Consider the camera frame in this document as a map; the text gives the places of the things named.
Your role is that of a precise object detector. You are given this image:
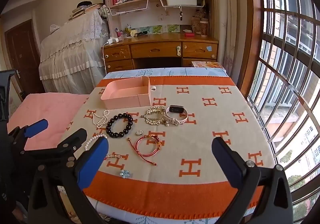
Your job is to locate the red small box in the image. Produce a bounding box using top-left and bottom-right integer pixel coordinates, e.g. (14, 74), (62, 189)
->
(184, 33), (195, 38)

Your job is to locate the wooden desk with drawers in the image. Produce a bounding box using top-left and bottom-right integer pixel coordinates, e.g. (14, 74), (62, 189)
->
(102, 33), (219, 73)

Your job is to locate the beige curtain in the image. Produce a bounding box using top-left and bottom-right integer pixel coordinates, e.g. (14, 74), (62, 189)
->
(212, 0), (247, 83)

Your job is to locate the red cord bracelet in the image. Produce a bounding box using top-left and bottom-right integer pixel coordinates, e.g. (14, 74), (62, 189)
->
(127, 134), (162, 166)

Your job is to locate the pink bed cover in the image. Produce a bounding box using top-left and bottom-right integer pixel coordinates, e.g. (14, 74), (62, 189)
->
(7, 93), (89, 151)

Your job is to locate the light blue patterned bedsheet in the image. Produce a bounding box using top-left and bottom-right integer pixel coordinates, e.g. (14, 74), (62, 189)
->
(104, 67), (228, 80)

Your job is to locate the gold chain bracelet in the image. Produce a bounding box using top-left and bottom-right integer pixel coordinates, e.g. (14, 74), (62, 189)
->
(140, 105), (170, 127)

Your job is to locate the stack of magazines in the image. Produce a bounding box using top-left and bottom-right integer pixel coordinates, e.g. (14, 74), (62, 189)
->
(191, 61), (224, 69)

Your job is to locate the blue flower brooch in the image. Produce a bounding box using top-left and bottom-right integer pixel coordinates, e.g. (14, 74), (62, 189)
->
(119, 169), (131, 178)

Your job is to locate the gold hair clip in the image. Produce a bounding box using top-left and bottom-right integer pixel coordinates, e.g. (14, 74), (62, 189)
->
(104, 154), (122, 160)

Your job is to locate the white wire hanging rack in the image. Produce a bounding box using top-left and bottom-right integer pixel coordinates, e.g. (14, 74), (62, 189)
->
(107, 0), (150, 17)

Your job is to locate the black bead bracelet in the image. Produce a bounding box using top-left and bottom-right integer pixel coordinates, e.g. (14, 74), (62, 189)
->
(105, 113), (134, 139)

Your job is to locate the white storage box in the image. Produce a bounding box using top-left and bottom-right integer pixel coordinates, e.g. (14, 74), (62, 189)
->
(166, 0), (197, 6)

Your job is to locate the window with metal grille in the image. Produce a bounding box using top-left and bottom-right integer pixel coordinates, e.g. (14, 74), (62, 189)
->
(247, 0), (319, 223)

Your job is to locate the brown wooden door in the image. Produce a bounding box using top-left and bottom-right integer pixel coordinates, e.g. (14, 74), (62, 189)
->
(4, 20), (45, 98)

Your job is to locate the white pearl bracelet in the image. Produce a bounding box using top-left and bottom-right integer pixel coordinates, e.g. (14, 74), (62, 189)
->
(84, 133), (109, 152)

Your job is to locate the white strap smartwatch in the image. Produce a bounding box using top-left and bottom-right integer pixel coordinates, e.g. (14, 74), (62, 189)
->
(164, 105), (189, 126)

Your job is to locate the white charger with cable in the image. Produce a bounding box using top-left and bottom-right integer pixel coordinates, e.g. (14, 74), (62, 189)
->
(102, 37), (120, 63)

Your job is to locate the orange beige H blanket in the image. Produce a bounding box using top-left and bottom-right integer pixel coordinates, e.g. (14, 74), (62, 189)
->
(84, 76), (274, 223)

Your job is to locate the long pearl necklace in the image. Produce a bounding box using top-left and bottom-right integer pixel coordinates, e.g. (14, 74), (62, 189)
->
(91, 109), (111, 129)

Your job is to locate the pink jewelry tray box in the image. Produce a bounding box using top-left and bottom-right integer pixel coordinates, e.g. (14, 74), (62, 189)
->
(100, 76), (151, 110)

